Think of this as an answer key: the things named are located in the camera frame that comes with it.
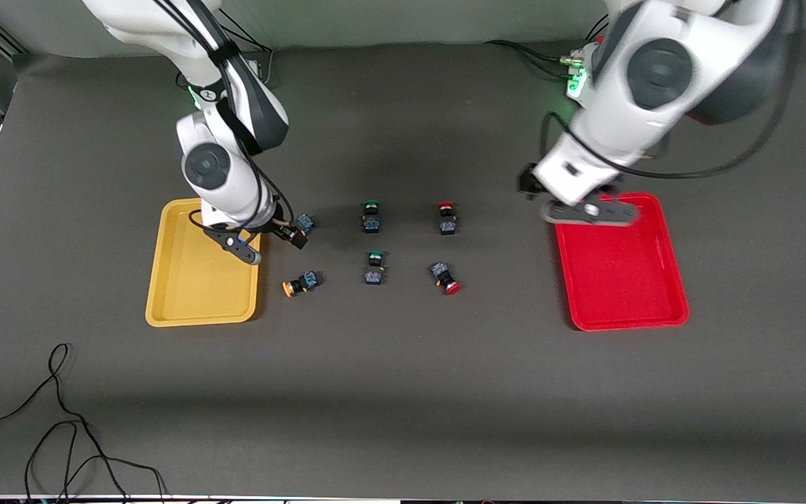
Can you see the red push button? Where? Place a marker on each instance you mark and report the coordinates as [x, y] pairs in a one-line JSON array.
[[443, 274], [447, 220]]

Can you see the dark grey table cloth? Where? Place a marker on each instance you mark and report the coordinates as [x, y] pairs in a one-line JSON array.
[[403, 392]]

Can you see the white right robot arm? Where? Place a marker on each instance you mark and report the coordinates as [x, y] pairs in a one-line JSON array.
[[235, 91]]

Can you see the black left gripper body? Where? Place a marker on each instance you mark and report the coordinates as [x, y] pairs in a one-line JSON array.
[[528, 183]]

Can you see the yellow plastic tray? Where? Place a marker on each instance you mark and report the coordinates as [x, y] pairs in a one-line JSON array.
[[193, 294]]

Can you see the red plastic tray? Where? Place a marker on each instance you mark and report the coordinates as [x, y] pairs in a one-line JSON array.
[[620, 280]]

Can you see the green push button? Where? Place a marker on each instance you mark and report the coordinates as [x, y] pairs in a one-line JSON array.
[[371, 218], [374, 269]]

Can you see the yellow push button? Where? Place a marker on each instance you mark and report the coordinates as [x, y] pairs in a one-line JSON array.
[[301, 283], [305, 224]]

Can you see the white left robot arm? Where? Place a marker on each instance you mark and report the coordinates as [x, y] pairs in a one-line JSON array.
[[655, 70]]

